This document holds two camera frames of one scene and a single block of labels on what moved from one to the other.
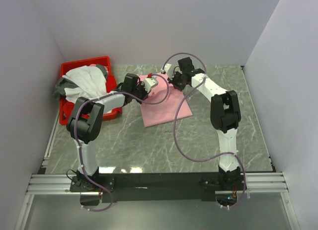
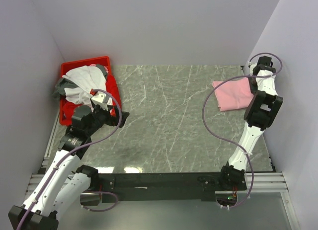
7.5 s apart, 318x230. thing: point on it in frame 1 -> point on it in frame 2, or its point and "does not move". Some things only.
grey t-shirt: x=62 y=83 does not move
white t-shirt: x=92 y=80 does not move
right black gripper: x=172 y=81 -> x=253 y=89
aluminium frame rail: x=259 y=183 does not move
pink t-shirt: x=160 y=92 -> x=233 y=94
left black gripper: x=145 y=95 -> x=113 y=120
